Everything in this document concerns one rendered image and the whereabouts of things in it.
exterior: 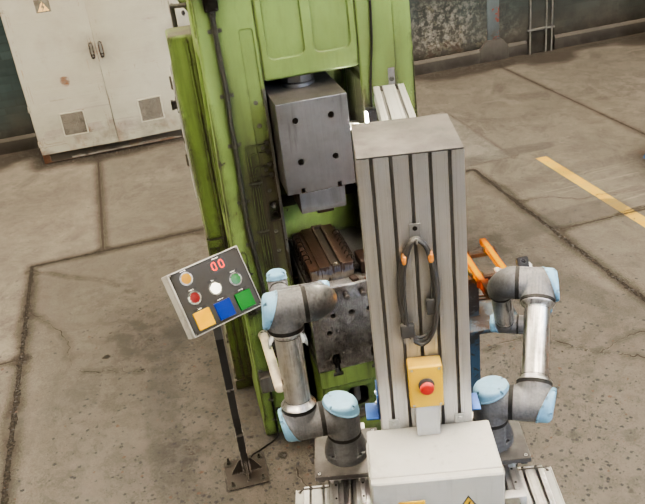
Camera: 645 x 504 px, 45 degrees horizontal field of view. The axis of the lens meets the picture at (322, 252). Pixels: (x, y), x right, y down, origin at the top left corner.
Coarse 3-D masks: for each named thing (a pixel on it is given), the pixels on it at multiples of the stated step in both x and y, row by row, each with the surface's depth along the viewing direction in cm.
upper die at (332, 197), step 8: (304, 192) 331; (312, 192) 331; (320, 192) 332; (328, 192) 333; (336, 192) 334; (344, 192) 335; (296, 200) 343; (304, 200) 332; (312, 200) 333; (320, 200) 334; (328, 200) 335; (336, 200) 336; (344, 200) 336; (304, 208) 334; (312, 208) 335; (320, 208) 335; (328, 208) 336
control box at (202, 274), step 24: (192, 264) 320; (216, 264) 325; (240, 264) 330; (168, 288) 318; (192, 288) 318; (240, 288) 328; (192, 312) 316; (216, 312) 321; (240, 312) 326; (192, 336) 317
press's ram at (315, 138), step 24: (288, 96) 320; (312, 96) 316; (336, 96) 315; (288, 120) 315; (312, 120) 317; (336, 120) 320; (288, 144) 319; (312, 144) 322; (336, 144) 324; (288, 168) 324; (312, 168) 326; (336, 168) 329; (288, 192) 329
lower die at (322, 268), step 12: (312, 228) 383; (324, 228) 383; (312, 240) 374; (336, 240) 370; (312, 252) 363; (324, 252) 359; (336, 252) 358; (312, 264) 354; (324, 264) 351; (348, 264) 351; (312, 276) 349; (324, 276) 351; (336, 276) 352; (348, 276) 354
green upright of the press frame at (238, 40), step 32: (192, 0) 300; (224, 0) 302; (192, 32) 336; (224, 32) 308; (224, 64) 313; (256, 64) 316; (256, 96) 322; (224, 128) 325; (256, 128) 328; (224, 160) 331; (256, 160) 334; (224, 192) 337; (224, 224) 387; (256, 224) 347; (288, 256) 358; (256, 288) 362; (256, 320) 369; (256, 352) 377; (256, 384) 411
